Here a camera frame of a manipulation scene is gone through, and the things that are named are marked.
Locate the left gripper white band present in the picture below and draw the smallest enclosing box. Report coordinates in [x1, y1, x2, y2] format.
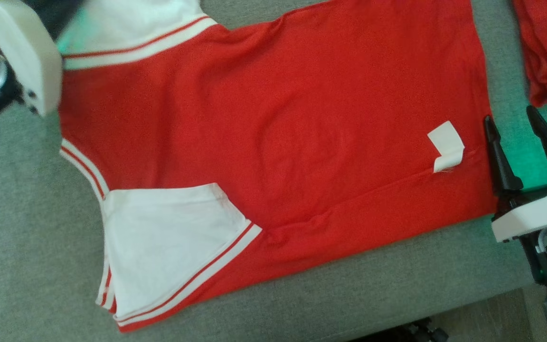
[0, 0, 87, 141]

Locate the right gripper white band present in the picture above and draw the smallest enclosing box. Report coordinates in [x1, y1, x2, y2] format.
[484, 105, 547, 299]

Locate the red garment with white sleeves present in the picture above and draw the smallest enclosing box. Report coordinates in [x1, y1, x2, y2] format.
[57, 0, 500, 333]

